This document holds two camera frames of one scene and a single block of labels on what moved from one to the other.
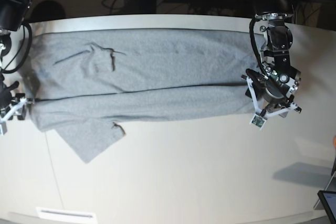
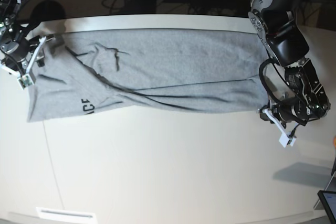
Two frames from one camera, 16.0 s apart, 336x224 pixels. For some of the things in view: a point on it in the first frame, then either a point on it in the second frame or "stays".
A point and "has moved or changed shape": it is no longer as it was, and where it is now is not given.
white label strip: [51, 214] stays
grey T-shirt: [86, 84] has moved or changed shape
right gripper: [272, 93] -> [281, 114]
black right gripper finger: [22, 116] -> [40, 59]
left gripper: [10, 105] -> [19, 55]
